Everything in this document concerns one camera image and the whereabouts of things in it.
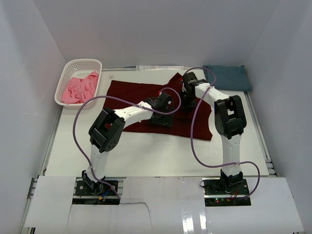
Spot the dark red t shirt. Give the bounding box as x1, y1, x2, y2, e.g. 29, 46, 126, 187
103, 72, 213, 141

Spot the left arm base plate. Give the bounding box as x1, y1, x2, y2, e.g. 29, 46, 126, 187
72, 180, 120, 205

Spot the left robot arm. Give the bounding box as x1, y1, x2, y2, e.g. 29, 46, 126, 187
82, 92, 175, 195

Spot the folded teal t shirt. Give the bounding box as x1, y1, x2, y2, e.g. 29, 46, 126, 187
203, 65, 252, 92

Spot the white plastic basket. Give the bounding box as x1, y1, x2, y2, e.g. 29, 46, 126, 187
55, 59, 102, 109

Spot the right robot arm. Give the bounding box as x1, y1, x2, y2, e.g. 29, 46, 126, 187
180, 72, 247, 195

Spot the pink t shirt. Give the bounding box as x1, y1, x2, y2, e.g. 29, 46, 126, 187
61, 71, 99, 105

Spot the white paper sheet front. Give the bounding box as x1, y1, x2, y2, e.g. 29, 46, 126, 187
24, 176, 304, 234

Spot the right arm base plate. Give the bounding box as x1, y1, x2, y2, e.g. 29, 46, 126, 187
199, 179, 251, 207

